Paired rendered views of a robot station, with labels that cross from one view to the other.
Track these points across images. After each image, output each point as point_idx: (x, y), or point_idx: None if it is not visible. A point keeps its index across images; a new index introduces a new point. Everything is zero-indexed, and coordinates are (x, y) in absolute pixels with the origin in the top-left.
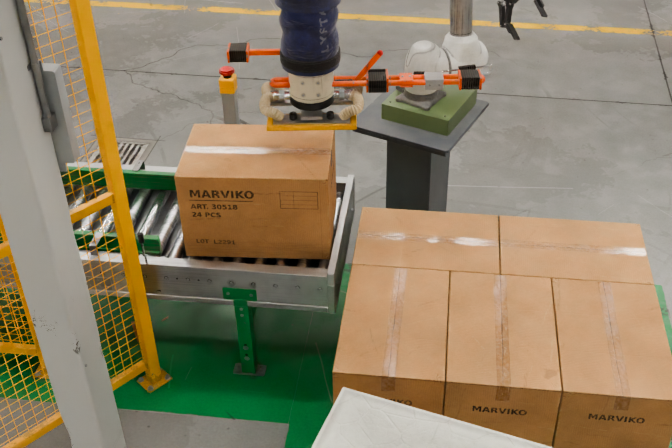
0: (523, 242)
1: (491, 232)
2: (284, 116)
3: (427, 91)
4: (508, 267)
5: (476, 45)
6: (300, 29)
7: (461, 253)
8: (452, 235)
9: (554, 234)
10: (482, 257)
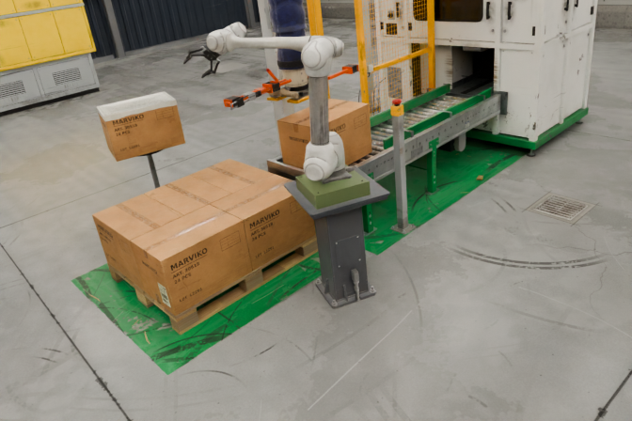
0: (213, 218)
1: (235, 212)
2: None
3: None
4: (208, 207)
5: (306, 151)
6: None
7: (236, 199)
8: (251, 201)
9: (202, 229)
10: (225, 203)
